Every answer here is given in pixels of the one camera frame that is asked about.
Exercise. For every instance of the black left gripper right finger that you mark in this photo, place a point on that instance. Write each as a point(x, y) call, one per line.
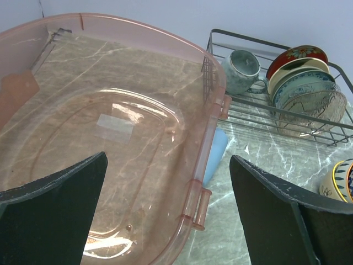
point(287, 224)

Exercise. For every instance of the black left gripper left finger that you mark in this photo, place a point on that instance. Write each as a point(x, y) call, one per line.
point(47, 221)

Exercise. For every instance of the pink transparent plastic bin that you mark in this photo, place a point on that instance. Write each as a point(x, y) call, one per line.
point(73, 85)

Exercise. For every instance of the cream bowl under red bowl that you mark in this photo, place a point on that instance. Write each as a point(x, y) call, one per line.
point(334, 184)

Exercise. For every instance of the light blue cup lying down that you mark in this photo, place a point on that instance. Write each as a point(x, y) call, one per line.
point(218, 147)

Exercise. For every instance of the clear glass plate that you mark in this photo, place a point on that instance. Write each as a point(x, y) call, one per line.
point(311, 106)

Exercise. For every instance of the grey-green ceramic mug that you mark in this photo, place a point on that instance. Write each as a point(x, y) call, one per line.
point(242, 71)

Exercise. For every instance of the cream yellow plate in rack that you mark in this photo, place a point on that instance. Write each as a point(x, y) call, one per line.
point(295, 66)

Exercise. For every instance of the red floral plate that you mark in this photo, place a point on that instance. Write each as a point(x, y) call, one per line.
point(303, 51)

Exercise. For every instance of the black wire dish rack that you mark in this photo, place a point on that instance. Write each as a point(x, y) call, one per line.
point(255, 111)

